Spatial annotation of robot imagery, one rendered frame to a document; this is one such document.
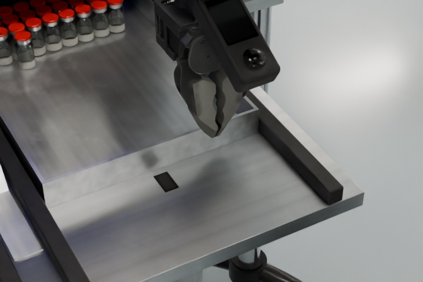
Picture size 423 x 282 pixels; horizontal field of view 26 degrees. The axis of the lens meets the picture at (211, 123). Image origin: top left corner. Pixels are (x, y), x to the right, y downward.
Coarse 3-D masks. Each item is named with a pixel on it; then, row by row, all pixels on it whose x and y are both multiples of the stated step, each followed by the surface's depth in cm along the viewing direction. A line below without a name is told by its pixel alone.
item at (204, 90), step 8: (200, 80) 95; (208, 80) 96; (200, 88) 96; (208, 88) 96; (200, 96) 96; (208, 96) 97; (200, 104) 97; (208, 104) 97; (200, 112) 97; (208, 112) 98; (216, 112) 99; (200, 120) 98; (208, 120) 99; (208, 128) 100; (216, 128) 100
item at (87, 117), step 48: (144, 0) 124; (96, 48) 119; (144, 48) 119; (0, 96) 111; (48, 96) 111; (96, 96) 111; (144, 96) 111; (48, 144) 104; (96, 144) 104; (144, 144) 104; (192, 144) 102; (48, 192) 95
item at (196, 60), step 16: (160, 0) 96; (176, 0) 95; (160, 16) 96; (176, 16) 93; (192, 16) 93; (176, 32) 93; (192, 32) 91; (176, 48) 96; (192, 48) 92; (208, 48) 93; (192, 64) 93; (208, 64) 94
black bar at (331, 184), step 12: (252, 96) 108; (264, 108) 106; (264, 120) 105; (276, 120) 105; (264, 132) 105; (276, 132) 103; (288, 132) 103; (276, 144) 103; (288, 144) 101; (300, 144) 101; (288, 156) 101; (300, 156) 100; (312, 156) 100; (300, 168) 100; (312, 168) 98; (324, 168) 98; (312, 180) 98; (324, 180) 97; (336, 180) 97; (324, 192) 96; (336, 192) 96
